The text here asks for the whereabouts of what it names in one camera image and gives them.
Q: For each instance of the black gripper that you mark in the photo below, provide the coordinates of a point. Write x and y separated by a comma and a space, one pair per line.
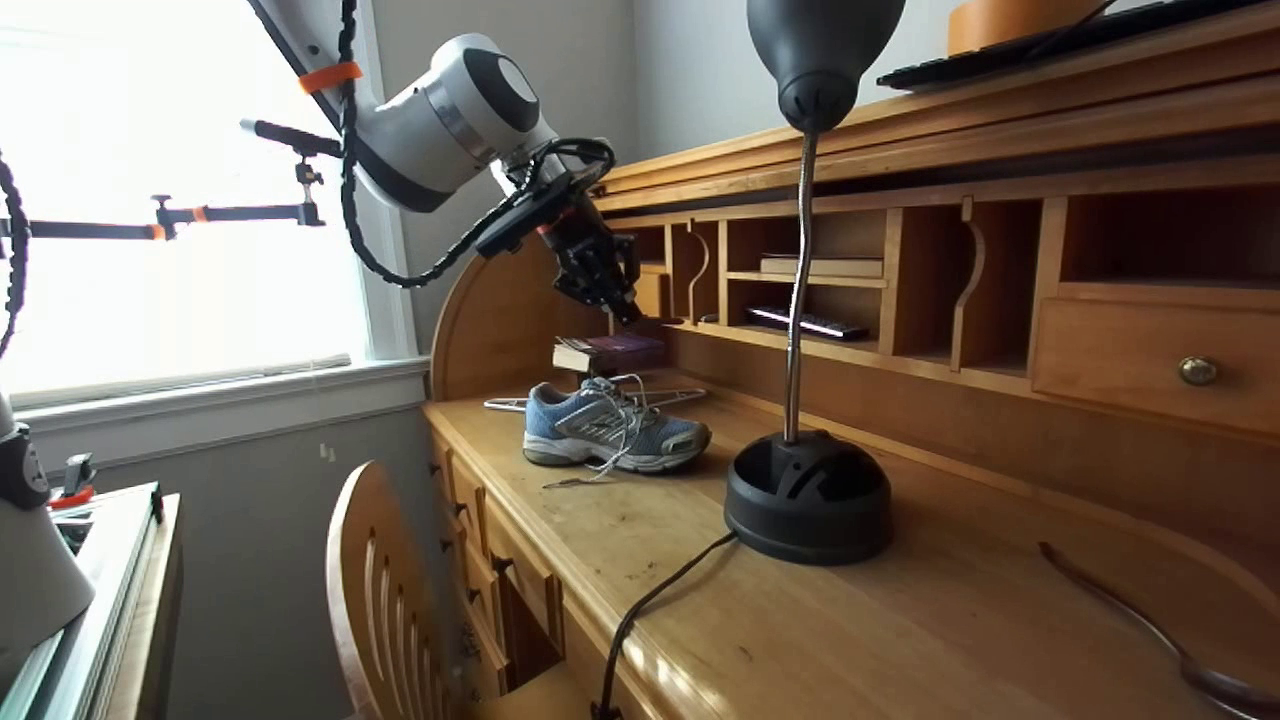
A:
593, 246

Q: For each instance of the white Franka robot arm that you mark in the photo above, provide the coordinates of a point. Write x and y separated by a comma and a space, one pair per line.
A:
441, 112

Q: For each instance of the black desk lamp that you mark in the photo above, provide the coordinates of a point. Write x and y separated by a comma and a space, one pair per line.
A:
807, 493

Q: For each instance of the wooden roll-top desk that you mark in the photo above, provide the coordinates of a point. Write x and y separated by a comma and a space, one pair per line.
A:
932, 400

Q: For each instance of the small wooden desk drawer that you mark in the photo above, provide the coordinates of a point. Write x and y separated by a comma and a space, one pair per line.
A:
1134, 353

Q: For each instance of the purple paperback book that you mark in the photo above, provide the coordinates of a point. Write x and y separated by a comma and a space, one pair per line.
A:
608, 353

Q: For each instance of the blue grey sneaker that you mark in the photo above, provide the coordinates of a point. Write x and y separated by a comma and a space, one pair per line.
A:
606, 424

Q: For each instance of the wooden chair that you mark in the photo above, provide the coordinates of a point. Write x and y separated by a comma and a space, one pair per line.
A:
385, 603

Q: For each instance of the orange tape roll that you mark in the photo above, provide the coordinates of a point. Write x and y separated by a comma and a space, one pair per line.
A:
1014, 20

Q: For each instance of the bright window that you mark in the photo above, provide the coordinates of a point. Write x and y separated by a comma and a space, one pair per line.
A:
163, 147

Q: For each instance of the flat black tray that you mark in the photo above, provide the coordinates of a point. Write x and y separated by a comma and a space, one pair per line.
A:
1066, 45

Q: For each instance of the brass drawer knob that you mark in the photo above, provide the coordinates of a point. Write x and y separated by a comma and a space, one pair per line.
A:
1198, 369

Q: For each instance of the white side table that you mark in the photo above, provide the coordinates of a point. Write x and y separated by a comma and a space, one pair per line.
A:
92, 612

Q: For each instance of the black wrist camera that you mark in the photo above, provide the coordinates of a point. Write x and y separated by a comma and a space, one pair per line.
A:
534, 212

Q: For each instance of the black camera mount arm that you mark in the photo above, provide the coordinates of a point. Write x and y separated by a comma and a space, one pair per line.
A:
200, 212

